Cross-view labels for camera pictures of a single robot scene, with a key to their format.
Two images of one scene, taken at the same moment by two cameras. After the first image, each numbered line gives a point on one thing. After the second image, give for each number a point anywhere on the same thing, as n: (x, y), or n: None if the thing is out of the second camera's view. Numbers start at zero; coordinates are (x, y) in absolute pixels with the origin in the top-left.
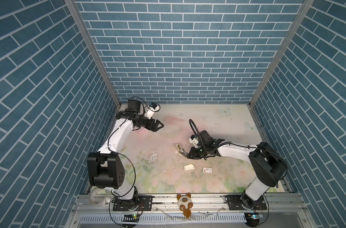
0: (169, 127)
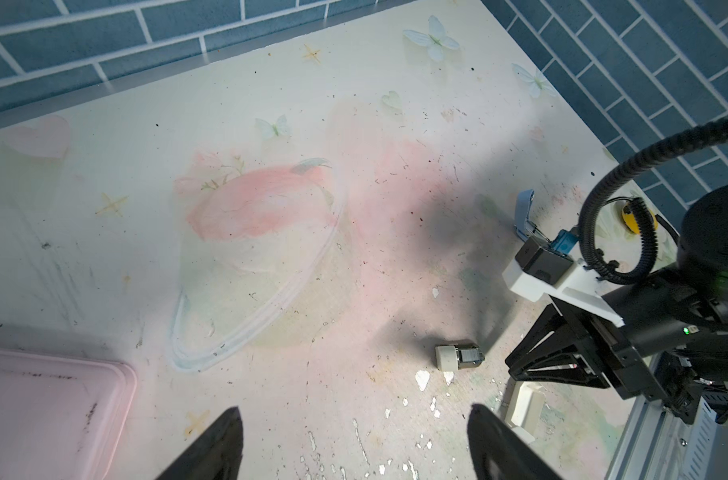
0: (254, 235)
